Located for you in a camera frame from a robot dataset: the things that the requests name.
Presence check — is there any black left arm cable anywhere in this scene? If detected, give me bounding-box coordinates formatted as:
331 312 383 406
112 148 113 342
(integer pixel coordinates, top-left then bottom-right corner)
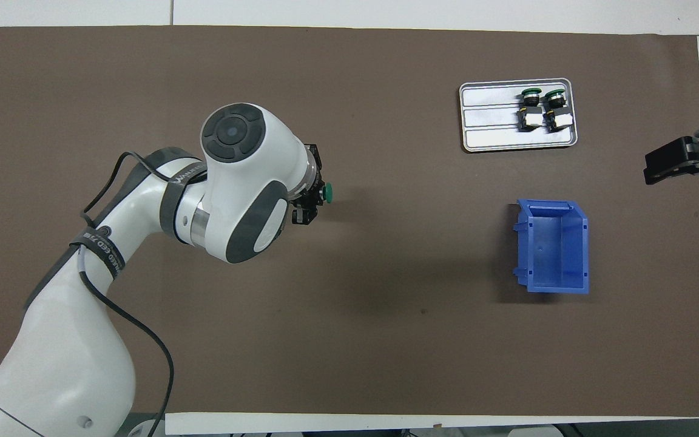
79 152 175 425

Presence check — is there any blue plastic storage bin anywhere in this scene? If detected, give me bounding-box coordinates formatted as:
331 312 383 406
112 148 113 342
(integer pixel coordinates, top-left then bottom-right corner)
512 199 590 295

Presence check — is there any brown table mat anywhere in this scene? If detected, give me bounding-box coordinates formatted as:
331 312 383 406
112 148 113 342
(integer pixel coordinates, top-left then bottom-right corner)
0 25 699 418

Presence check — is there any silver metal tray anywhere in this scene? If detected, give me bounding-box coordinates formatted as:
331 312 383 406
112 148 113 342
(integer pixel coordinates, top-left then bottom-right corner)
459 78 578 153

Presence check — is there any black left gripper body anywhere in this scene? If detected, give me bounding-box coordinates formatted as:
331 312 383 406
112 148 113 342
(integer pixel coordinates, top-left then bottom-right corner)
289 182 321 207

